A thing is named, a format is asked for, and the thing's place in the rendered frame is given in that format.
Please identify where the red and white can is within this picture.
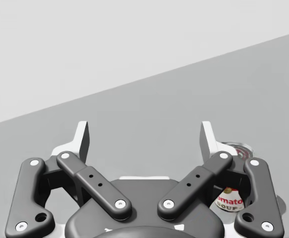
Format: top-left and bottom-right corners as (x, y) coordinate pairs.
(209, 141), (257, 213)

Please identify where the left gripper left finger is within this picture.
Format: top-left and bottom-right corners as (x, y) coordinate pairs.
(5, 120), (133, 237)

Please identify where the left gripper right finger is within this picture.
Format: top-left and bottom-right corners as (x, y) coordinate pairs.
(156, 120), (286, 237)

